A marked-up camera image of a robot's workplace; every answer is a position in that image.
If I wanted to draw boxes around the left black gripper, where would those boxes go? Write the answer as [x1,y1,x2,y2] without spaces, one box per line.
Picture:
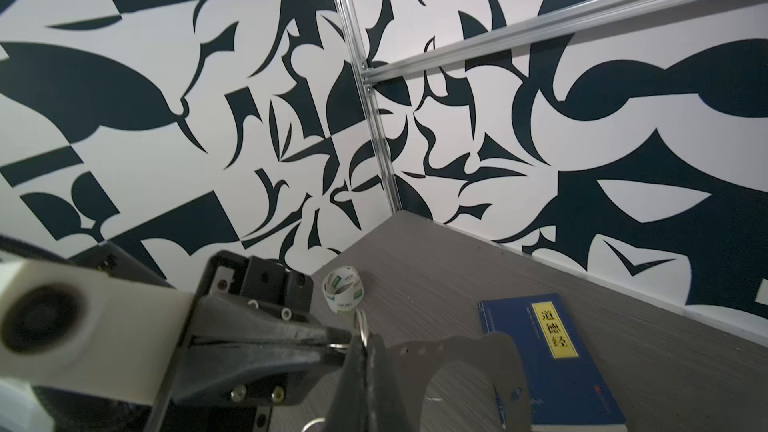
[143,251,352,431]

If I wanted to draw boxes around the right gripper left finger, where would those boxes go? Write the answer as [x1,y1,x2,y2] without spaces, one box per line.
[324,336,368,432]

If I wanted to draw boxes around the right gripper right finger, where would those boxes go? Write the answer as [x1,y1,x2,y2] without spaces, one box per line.
[368,334,414,432]

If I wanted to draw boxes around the clear tape roll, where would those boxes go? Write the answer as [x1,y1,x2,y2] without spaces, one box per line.
[322,266,365,313]

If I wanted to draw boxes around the blue book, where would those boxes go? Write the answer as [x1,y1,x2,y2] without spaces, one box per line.
[477,293,627,431]

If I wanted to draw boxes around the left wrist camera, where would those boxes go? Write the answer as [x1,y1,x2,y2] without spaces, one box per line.
[1,260,193,405]

